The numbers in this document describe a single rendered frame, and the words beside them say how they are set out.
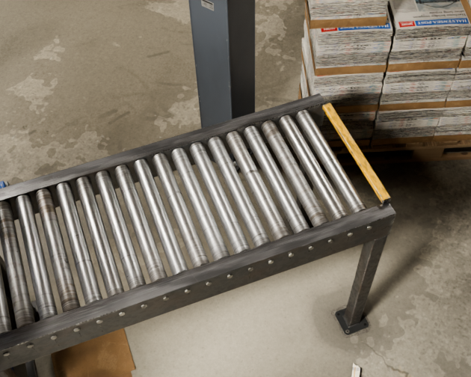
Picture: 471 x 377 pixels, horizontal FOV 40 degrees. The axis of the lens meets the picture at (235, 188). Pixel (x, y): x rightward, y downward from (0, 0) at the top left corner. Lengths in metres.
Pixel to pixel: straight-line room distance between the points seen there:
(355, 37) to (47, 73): 1.83
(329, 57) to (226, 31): 0.42
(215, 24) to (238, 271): 1.05
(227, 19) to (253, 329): 1.22
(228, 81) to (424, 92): 0.83
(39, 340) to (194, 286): 0.45
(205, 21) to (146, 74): 1.06
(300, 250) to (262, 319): 0.80
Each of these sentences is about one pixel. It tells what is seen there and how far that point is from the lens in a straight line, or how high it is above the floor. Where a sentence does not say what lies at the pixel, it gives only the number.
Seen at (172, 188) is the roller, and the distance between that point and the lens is 2.03.
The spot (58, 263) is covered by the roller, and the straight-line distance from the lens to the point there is 1.96.
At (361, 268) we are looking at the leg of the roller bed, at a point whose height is 0.45.
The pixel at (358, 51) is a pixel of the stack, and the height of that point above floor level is 0.72.
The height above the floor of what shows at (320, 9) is 0.92.
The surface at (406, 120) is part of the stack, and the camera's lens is 2.95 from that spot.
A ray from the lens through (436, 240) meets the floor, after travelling 2.96.
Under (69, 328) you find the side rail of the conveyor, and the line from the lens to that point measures 1.86.
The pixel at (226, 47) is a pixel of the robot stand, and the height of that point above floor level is 0.73.
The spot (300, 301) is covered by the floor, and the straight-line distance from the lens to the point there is 2.71.
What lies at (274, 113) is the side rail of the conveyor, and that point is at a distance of 2.22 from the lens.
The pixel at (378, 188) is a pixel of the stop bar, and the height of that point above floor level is 0.82.
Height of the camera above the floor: 2.44
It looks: 54 degrees down
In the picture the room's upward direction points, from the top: 2 degrees counter-clockwise
